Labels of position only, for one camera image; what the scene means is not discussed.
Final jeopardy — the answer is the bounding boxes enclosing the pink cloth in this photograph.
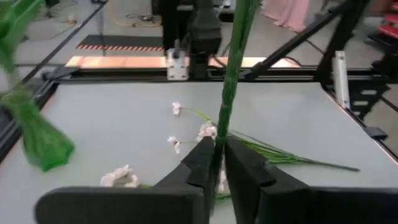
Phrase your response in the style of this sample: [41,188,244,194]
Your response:
[260,0,312,32]

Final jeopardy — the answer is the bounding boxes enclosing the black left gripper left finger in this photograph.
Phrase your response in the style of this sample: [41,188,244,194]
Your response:
[34,136,216,224]

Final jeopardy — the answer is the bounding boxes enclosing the red box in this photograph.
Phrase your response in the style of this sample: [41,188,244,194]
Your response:
[377,14,398,40]

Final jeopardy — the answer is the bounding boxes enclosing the black aluminium table frame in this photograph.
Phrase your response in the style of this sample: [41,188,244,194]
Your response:
[0,0,398,162]

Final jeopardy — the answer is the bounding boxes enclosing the silver aluminium bracket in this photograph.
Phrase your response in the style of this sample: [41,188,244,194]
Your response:
[331,50,351,110]

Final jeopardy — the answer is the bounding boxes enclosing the black mat with hazard stripe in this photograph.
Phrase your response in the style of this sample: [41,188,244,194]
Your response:
[76,34,165,52]

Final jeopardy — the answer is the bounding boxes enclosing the green glass vase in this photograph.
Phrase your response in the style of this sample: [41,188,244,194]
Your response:
[0,90,75,172]

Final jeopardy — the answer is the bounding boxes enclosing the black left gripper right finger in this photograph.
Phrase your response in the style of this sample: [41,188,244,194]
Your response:
[224,138,398,224]

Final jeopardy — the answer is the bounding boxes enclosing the silver arm base box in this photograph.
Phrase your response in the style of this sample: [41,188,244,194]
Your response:
[165,39,190,81]

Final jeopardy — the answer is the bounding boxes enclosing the light wooden side board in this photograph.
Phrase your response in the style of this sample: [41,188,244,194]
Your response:
[65,55,301,70]

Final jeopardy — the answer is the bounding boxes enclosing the pale artificial blossom bunch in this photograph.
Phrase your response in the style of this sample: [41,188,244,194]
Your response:
[166,101,361,174]

